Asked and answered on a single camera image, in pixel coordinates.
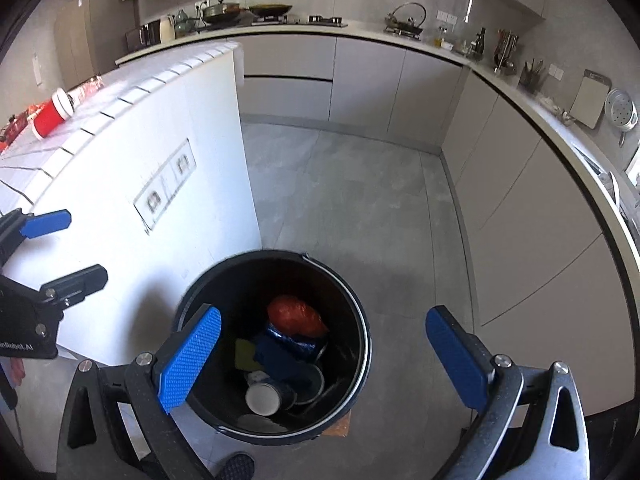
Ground red paper cup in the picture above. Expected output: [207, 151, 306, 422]
[32, 88, 75, 140]

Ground blue patterned paper cup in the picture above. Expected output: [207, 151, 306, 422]
[245, 379, 296, 417]

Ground red white snack carton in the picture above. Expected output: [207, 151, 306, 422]
[67, 76, 104, 108]

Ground blue soda can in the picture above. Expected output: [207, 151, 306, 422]
[254, 330, 314, 380]

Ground red plastic bag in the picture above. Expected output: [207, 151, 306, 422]
[267, 296, 326, 338]

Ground lower kitchen cabinets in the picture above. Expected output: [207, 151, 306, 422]
[115, 27, 626, 416]

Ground black trash bucket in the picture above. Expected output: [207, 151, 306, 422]
[172, 250, 372, 445]

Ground beige refrigerator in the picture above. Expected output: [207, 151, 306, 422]
[52, 0, 138, 92]

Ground black microwave oven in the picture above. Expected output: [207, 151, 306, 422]
[125, 20, 160, 53]

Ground white thermos jug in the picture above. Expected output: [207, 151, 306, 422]
[158, 14, 176, 44]

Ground black pot with lid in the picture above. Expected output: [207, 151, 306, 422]
[200, 0, 244, 25]

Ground black wok pan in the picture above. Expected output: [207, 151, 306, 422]
[248, 3, 292, 18]

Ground white cutting board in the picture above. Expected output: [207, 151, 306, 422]
[570, 70, 612, 130]

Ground black gas stove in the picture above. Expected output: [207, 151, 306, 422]
[252, 14, 348, 28]

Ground round metal strainer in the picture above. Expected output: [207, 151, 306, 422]
[604, 88, 639, 146]

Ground knife block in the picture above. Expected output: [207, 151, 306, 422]
[518, 58, 546, 94]

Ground utensil holder with utensils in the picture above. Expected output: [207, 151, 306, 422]
[494, 29, 518, 76]

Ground dark sauce bottle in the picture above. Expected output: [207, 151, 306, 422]
[470, 27, 486, 61]

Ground metal kettle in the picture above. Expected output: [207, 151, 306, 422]
[384, 2, 427, 40]

